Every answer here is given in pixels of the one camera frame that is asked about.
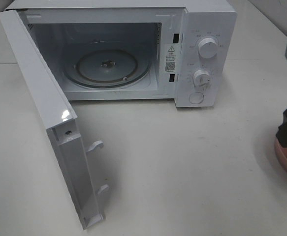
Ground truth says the pink round plate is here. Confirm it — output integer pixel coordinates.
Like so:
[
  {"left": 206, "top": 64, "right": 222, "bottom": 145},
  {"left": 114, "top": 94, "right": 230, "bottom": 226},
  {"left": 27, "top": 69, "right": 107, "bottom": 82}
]
[{"left": 274, "top": 139, "right": 287, "bottom": 172}]

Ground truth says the white round door button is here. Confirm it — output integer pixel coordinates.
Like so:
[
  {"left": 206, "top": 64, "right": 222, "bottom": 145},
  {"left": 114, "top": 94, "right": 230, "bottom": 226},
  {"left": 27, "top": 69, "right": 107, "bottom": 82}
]
[{"left": 189, "top": 92, "right": 204, "bottom": 104}]

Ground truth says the white microwave door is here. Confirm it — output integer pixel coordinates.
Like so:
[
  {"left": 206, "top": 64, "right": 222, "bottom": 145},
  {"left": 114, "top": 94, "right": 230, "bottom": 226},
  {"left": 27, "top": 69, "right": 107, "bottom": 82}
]
[{"left": 0, "top": 10, "right": 109, "bottom": 229}]

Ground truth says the white lower timer knob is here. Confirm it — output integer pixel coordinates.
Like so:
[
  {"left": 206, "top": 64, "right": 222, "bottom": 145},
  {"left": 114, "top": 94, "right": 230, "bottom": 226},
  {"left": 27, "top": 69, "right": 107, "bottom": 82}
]
[{"left": 192, "top": 69, "right": 211, "bottom": 87}]

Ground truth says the white upper power knob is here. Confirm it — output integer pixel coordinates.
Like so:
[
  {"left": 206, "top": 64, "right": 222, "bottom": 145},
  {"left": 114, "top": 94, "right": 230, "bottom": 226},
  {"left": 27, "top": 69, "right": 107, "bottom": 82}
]
[{"left": 197, "top": 36, "right": 218, "bottom": 59}]

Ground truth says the white microwave oven body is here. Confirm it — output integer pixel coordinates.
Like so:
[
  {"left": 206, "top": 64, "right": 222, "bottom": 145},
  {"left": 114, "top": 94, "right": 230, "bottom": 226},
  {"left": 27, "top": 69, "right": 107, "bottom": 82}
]
[{"left": 4, "top": 0, "right": 237, "bottom": 108}]

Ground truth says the white warning label sticker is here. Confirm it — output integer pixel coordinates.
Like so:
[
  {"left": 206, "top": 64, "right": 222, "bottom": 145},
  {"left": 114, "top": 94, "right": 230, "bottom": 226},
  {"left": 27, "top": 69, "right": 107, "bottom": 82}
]
[{"left": 164, "top": 44, "right": 180, "bottom": 73}]

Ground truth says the glass microwave turntable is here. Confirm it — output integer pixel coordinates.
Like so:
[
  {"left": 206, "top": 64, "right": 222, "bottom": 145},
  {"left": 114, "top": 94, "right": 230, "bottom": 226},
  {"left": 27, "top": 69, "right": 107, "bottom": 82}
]
[{"left": 62, "top": 41, "right": 154, "bottom": 89}]

